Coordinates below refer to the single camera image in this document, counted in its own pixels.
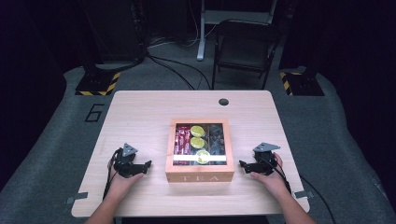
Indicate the grey tape strip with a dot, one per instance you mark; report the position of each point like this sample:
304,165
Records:
77,197
303,194

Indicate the black folding chair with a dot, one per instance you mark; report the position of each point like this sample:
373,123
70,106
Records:
244,49

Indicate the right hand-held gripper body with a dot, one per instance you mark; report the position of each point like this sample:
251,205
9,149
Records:
265,163

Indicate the white desk frame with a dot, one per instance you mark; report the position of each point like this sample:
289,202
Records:
201,37

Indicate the person's right hand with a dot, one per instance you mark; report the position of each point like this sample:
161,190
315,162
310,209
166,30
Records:
275,183

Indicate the black table grommet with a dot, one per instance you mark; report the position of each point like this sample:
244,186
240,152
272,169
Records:
223,101

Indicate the black yellow striped base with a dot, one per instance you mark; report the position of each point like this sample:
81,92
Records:
96,85
303,85

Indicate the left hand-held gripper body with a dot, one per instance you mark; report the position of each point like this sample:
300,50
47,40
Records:
126,165

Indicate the person's left hand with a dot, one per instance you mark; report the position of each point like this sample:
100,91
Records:
120,185

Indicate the wooden tea box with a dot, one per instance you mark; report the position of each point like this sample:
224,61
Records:
199,175

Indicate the black metal stand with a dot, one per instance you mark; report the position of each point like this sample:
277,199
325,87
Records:
311,46
91,46

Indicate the pile of dark tea packets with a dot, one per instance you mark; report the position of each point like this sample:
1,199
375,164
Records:
217,140

